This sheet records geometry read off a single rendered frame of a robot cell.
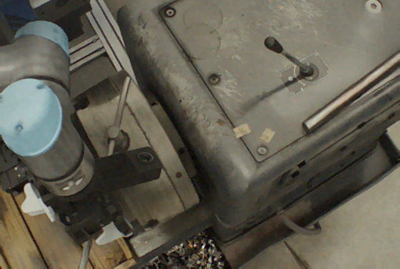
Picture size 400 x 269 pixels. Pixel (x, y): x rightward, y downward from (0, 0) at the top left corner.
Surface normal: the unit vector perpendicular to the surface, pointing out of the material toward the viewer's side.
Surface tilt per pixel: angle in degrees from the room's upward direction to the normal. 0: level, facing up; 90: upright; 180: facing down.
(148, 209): 60
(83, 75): 0
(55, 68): 47
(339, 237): 0
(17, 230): 0
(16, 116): 19
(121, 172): 35
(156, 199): 55
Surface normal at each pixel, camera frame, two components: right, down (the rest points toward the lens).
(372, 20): -0.03, -0.33
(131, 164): 0.23, -0.75
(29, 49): -0.08, -0.58
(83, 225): 0.48, 0.66
